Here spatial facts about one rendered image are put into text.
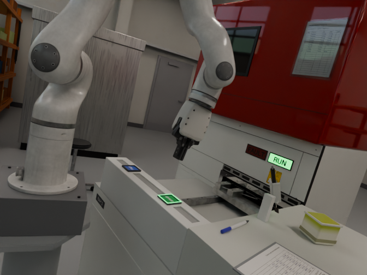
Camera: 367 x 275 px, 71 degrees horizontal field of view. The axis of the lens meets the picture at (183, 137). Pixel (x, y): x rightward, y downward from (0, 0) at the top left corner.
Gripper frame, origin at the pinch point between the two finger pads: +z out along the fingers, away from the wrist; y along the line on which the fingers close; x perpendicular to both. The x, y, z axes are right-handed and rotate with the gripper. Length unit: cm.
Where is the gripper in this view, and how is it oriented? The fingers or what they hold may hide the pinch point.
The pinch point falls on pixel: (179, 152)
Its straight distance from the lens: 76.4
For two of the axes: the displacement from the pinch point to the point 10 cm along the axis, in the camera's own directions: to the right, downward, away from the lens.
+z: -3.9, 9.2, 0.3
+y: -6.9, -2.7, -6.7
